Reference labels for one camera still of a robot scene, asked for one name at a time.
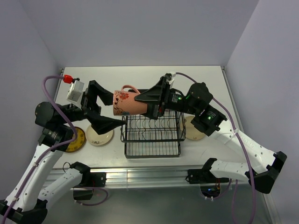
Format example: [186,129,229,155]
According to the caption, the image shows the cream plate green brushstroke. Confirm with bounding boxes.
[86,125,114,147]

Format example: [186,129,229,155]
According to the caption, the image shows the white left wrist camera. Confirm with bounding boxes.
[66,79,84,103]

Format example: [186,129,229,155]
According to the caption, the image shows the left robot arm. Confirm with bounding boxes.
[0,79,123,224]

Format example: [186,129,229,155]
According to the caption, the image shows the cream plate small motifs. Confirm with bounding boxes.
[180,116,206,140]

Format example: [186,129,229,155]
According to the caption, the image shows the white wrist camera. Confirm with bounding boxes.
[164,72,176,86]
[66,79,84,103]

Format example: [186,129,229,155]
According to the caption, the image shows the black wire dish rack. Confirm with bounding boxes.
[121,110,186,159]

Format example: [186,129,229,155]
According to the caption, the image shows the aluminium mounting rail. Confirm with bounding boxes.
[49,167,241,189]

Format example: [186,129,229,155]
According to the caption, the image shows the yellow patterned plate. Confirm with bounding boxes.
[65,126,86,153]

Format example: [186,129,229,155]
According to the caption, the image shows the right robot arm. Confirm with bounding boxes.
[135,73,287,194]

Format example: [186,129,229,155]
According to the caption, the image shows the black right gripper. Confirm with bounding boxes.
[134,76,199,120]

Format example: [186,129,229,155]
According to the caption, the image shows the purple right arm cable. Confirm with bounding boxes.
[176,71,256,224]

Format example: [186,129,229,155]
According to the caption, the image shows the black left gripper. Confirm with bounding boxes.
[59,80,126,133]

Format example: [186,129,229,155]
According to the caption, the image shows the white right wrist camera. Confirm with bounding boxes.
[164,72,176,86]

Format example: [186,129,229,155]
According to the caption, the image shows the pink floral mug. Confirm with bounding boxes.
[113,85,148,116]

